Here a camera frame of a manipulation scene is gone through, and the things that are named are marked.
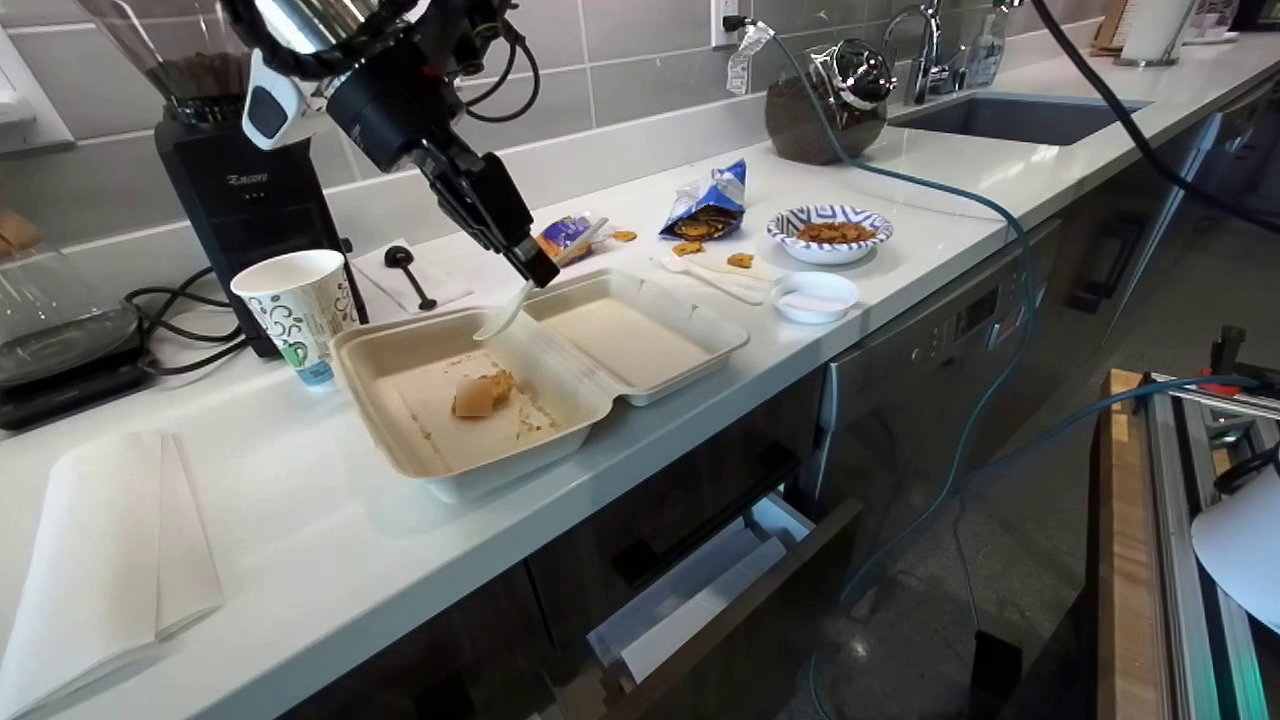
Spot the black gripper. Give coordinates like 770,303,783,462
324,46,566,293

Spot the brown cookie snack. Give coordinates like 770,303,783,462
447,369,520,425

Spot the orange snack packet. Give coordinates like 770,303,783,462
534,211,611,270

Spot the beige clamshell food container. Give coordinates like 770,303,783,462
327,264,756,488

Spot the blue snack bag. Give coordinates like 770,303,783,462
656,155,753,247

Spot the brown snack pile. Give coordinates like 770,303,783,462
798,215,880,247

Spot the black measuring scoop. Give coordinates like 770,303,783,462
380,239,440,317

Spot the white printed paper cup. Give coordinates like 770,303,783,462
230,247,365,393

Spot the black coffee grinder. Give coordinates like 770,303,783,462
78,0,357,362

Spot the small white round lid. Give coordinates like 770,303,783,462
770,270,865,329

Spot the blue patterned bowl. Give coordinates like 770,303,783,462
766,200,897,270

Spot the dark wood drawer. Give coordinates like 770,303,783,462
534,383,874,720

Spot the black kitchen scale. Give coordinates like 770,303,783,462
0,302,154,434

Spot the chrome faucet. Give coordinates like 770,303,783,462
876,0,971,105

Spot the stainless dishwasher front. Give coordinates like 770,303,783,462
817,215,1071,593

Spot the folded white paper towel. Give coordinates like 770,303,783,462
0,427,230,717

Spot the steel sink basin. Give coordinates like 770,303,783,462
888,90,1151,147

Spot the white paper towel roll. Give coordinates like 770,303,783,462
1118,0,1199,70

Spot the white curved sheet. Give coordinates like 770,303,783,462
1187,466,1280,637

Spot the small white wall outlet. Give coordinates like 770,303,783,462
708,0,753,53

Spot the black cable bundle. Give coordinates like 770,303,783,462
125,264,257,382

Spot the blue grey hose cable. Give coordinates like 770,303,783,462
783,155,1280,720

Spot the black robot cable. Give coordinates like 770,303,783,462
1024,0,1280,237

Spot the aluminium robot table frame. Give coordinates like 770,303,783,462
1095,366,1280,720

